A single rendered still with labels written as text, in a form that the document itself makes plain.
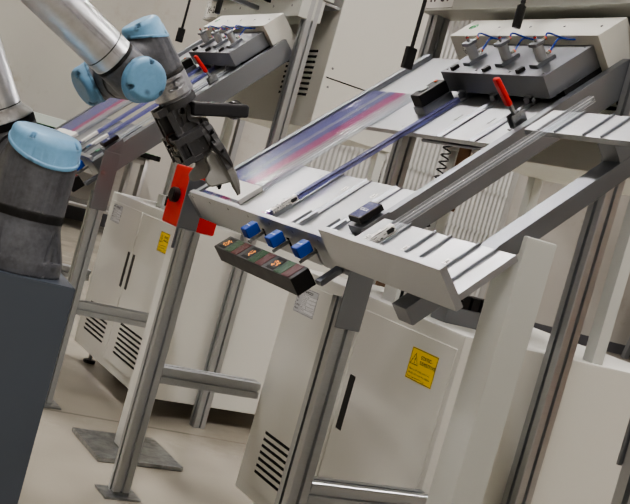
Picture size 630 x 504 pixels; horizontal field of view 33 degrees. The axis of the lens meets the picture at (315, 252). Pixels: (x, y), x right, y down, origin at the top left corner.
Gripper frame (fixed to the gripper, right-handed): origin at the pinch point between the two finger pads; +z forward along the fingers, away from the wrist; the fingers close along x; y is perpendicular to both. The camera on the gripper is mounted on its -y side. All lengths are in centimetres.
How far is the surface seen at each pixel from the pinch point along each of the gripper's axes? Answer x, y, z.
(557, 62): 26, -62, 4
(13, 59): -791, -123, 51
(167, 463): -65, 28, 78
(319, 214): 12.2, -9.5, 10.0
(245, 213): -5.7, -2.2, 8.5
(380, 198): 21.5, -18.1, 10.0
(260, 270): 14.9, 6.6, 12.1
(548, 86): 28, -56, 6
